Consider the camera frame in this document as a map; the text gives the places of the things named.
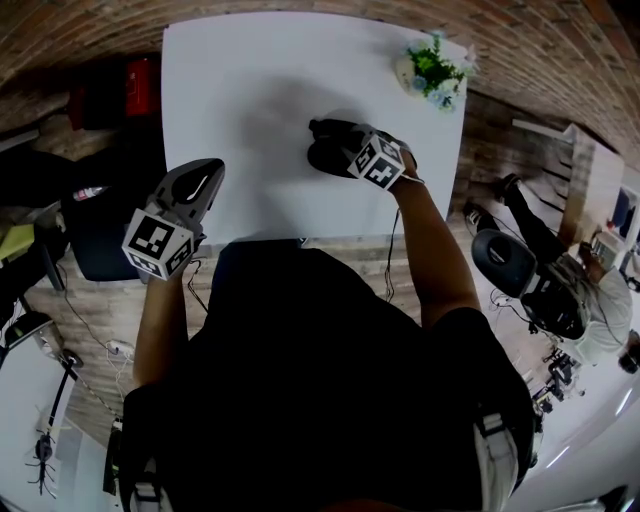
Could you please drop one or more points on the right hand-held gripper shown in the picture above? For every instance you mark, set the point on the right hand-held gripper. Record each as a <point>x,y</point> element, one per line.
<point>377,162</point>

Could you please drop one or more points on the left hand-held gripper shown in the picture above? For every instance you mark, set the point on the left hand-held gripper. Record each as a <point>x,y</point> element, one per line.
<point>172,215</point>

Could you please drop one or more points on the person's right forearm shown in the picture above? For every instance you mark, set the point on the person's right forearm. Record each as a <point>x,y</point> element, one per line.
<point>430,250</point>

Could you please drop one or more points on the person's left forearm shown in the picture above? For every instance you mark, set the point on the person's left forearm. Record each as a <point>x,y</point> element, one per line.
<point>160,325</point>

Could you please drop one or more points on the black office chair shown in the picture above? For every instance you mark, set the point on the black office chair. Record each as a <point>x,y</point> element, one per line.
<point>105,235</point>

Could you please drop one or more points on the clear water bottle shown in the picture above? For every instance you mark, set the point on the clear water bottle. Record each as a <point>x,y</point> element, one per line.
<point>90,193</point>

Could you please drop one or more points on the potted artificial flowers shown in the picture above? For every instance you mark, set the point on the potted artificial flowers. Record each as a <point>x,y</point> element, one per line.
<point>432,70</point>

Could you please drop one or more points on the red box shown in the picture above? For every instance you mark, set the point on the red box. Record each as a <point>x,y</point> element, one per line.
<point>142,87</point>

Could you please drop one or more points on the white power strip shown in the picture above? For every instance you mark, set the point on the white power strip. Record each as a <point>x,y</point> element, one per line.
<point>120,347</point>

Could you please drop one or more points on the black and grey chair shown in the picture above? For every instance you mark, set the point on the black and grey chair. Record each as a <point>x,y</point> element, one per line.
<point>505,260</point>

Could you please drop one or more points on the person's black shirt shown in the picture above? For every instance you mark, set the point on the person's black shirt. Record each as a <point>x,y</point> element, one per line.
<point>325,390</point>

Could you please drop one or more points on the black tripod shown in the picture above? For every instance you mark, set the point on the black tripod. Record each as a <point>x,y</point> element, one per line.
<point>44,462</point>

